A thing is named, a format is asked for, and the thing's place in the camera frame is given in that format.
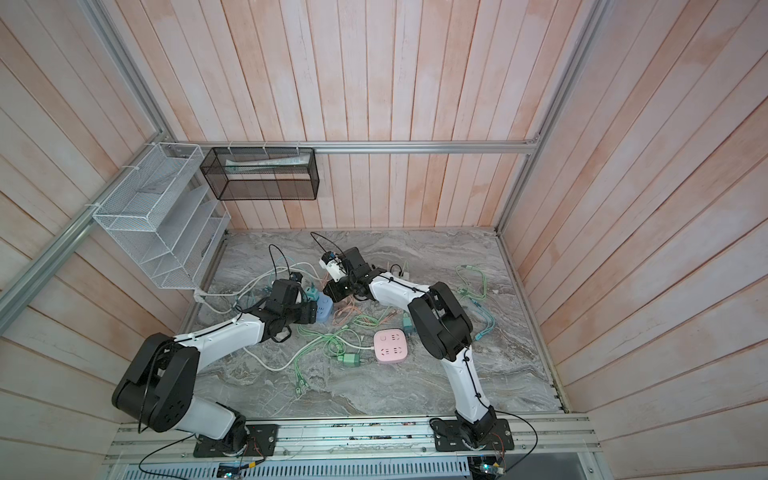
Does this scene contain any white wire mesh shelf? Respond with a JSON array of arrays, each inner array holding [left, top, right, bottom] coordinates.
[[94, 143, 230, 290]]

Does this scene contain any aluminium front rail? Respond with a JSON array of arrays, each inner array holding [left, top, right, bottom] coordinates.
[[104, 413, 601, 466]]

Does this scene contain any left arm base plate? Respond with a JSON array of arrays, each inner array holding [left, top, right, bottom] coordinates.
[[193, 421, 279, 458]]

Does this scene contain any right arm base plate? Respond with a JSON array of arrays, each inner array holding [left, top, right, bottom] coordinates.
[[429, 414, 515, 452]]

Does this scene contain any teal multi-head charging cable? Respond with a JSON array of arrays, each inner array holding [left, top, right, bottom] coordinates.
[[467, 298, 498, 342]]

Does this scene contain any white power cord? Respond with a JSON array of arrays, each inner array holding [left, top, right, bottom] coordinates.
[[193, 263, 376, 373]]

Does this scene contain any light green multi-head charging cable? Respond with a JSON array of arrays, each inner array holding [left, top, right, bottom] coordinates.
[[455, 264, 490, 303]]

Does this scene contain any black mesh wall basket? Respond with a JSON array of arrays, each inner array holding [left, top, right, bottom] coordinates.
[[200, 146, 320, 201]]

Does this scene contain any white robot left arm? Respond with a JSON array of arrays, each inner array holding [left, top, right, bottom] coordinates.
[[112, 273, 317, 451]]

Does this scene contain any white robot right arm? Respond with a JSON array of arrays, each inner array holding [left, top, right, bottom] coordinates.
[[320, 247, 497, 448]]

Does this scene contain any blue power strip cube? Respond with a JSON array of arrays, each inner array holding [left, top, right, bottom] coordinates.
[[316, 295, 334, 323]]

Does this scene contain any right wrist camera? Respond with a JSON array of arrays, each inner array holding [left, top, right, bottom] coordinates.
[[320, 251, 347, 281]]

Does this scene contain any pink multi-head charging cable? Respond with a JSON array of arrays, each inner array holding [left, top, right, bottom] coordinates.
[[329, 299, 376, 328]]

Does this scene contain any light green USB charger plug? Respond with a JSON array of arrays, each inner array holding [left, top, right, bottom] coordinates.
[[337, 353, 360, 367]]

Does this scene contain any teal USB charger plug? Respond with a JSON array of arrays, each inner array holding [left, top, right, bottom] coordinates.
[[402, 314, 415, 335]]

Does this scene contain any pink power strip cube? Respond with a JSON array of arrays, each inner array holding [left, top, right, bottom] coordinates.
[[373, 328, 408, 364]]

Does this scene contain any teal charger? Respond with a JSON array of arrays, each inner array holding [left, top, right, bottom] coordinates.
[[306, 286, 319, 301]]

